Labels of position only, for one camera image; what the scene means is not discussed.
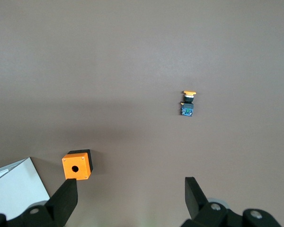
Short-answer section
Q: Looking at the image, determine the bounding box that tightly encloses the orange box with round hole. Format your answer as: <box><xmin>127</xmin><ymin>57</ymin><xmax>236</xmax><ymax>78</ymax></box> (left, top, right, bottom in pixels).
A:
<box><xmin>62</xmin><ymin>148</ymin><xmax>95</xmax><ymax>181</ymax></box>

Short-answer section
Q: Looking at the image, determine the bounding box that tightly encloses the white drawer cabinet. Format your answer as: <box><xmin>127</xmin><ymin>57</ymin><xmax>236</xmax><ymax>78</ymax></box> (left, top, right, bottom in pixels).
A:
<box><xmin>0</xmin><ymin>157</ymin><xmax>51</xmax><ymax>227</ymax></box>

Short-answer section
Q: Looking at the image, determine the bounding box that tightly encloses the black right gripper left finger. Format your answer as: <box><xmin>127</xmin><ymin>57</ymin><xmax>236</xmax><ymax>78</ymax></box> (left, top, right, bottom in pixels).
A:
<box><xmin>6</xmin><ymin>179</ymin><xmax>79</xmax><ymax>227</ymax></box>

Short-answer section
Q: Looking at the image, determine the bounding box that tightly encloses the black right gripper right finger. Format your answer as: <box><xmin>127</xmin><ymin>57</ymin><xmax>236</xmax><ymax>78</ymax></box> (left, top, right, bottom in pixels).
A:
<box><xmin>181</xmin><ymin>177</ymin><xmax>283</xmax><ymax>227</ymax></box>

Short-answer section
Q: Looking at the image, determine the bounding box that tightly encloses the yellow cap push button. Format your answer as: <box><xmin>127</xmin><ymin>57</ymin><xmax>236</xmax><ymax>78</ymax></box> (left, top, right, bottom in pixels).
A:
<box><xmin>179</xmin><ymin>90</ymin><xmax>198</xmax><ymax>117</ymax></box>

